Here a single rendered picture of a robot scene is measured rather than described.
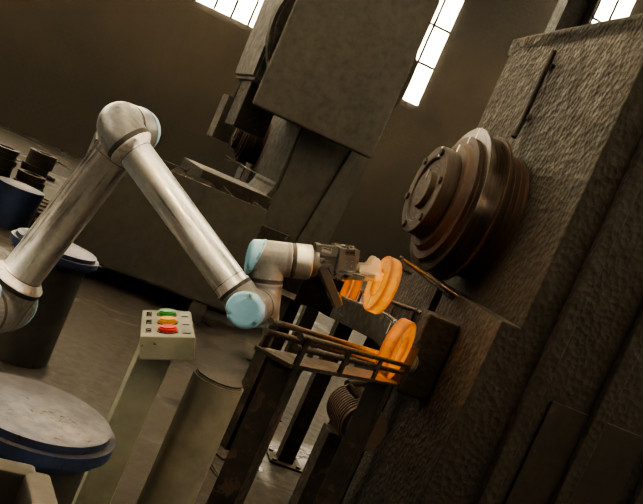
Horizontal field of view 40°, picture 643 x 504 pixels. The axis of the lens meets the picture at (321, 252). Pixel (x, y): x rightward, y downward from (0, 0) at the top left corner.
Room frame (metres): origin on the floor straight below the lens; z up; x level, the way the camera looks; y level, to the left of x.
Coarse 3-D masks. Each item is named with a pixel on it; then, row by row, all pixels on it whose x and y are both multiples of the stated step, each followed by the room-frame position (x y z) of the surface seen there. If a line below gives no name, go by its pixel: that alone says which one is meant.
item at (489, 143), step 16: (480, 128) 2.68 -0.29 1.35; (496, 144) 2.59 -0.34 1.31; (496, 160) 2.53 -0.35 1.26; (496, 176) 2.50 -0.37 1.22; (480, 192) 2.47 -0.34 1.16; (496, 192) 2.49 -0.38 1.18; (480, 208) 2.47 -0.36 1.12; (496, 208) 2.48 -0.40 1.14; (464, 224) 2.48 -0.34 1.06; (480, 224) 2.48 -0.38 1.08; (464, 240) 2.49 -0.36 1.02; (480, 240) 2.49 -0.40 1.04; (448, 256) 2.52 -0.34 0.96; (464, 256) 2.52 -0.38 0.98; (432, 272) 2.65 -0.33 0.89; (448, 272) 2.60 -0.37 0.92
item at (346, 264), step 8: (320, 248) 2.25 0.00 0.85; (328, 248) 2.25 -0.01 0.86; (336, 248) 2.26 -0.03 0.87; (344, 248) 2.25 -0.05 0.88; (352, 248) 2.27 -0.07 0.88; (320, 256) 2.26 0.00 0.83; (328, 256) 2.26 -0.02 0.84; (336, 256) 2.26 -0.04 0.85; (344, 256) 2.25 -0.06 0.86; (352, 256) 2.28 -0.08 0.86; (320, 264) 2.26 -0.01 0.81; (328, 264) 2.26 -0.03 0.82; (336, 264) 2.26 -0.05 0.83; (344, 264) 2.26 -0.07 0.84; (352, 264) 2.26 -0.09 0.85; (312, 272) 2.24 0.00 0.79; (336, 272) 2.25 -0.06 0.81; (344, 272) 2.25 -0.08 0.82; (352, 272) 2.26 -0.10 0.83
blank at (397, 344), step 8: (400, 320) 2.14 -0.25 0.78; (408, 320) 2.16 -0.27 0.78; (392, 328) 2.12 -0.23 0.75; (400, 328) 2.12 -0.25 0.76; (408, 328) 2.13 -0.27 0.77; (392, 336) 2.10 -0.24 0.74; (400, 336) 2.10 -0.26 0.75; (408, 336) 2.16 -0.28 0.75; (384, 344) 2.10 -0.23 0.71; (392, 344) 2.10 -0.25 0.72; (400, 344) 2.13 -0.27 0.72; (408, 344) 2.20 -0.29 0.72; (384, 352) 2.10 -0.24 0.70; (392, 352) 2.09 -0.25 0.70; (400, 352) 2.20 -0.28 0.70; (408, 352) 2.23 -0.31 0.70; (376, 360) 2.11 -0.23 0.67; (400, 360) 2.19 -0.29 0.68; (384, 376) 2.13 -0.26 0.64; (392, 376) 2.18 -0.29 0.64
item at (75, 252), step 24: (72, 264) 2.99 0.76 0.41; (96, 264) 3.12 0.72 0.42; (48, 288) 2.99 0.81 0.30; (72, 288) 3.06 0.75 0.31; (48, 312) 3.01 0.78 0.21; (0, 336) 2.98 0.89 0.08; (24, 336) 2.99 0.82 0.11; (48, 336) 3.04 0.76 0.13; (0, 360) 2.98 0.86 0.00; (24, 360) 3.00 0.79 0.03; (48, 360) 3.12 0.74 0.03
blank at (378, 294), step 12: (384, 264) 2.31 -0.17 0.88; (396, 264) 2.27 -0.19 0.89; (384, 276) 2.27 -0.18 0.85; (396, 276) 2.25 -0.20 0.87; (372, 288) 2.33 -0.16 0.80; (384, 288) 2.24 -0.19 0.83; (396, 288) 2.24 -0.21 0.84; (372, 300) 2.28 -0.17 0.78; (384, 300) 2.24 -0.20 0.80; (372, 312) 2.29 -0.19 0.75
